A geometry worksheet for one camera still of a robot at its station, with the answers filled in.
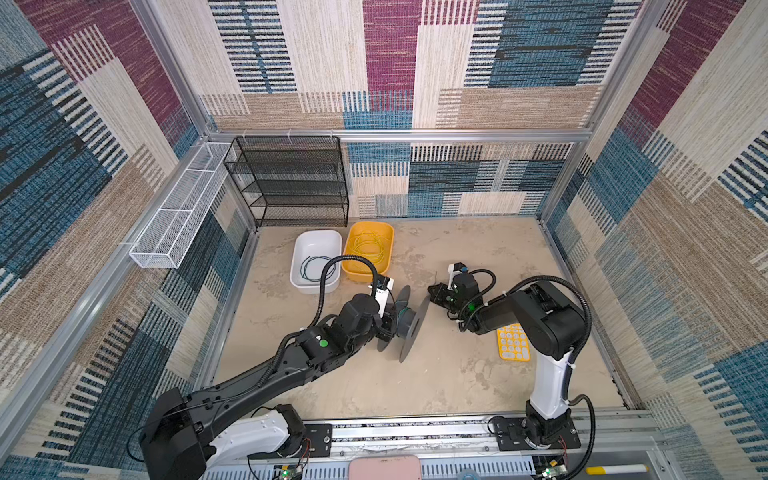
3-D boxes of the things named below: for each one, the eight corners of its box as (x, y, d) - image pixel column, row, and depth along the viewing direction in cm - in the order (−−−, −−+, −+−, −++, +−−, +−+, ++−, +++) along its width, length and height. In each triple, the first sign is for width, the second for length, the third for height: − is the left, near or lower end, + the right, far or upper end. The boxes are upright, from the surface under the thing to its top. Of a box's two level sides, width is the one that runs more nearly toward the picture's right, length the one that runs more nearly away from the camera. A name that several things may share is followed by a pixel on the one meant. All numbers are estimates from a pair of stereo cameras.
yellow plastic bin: (343, 282, 105) (341, 271, 100) (349, 233, 119) (347, 221, 114) (394, 282, 105) (395, 271, 100) (394, 233, 119) (394, 221, 114)
